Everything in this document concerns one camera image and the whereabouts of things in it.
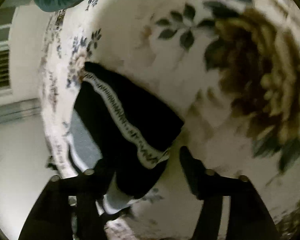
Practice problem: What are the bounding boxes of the black patterned knit sweater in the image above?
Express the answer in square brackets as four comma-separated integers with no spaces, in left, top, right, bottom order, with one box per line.
[74,62,184,214]

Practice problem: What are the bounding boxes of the striped grey curtain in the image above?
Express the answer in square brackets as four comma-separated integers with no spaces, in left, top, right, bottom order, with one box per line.
[0,99,41,124]

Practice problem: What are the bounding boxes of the cream floral fleece blanket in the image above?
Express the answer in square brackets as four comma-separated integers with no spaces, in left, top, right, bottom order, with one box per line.
[40,0,300,239]

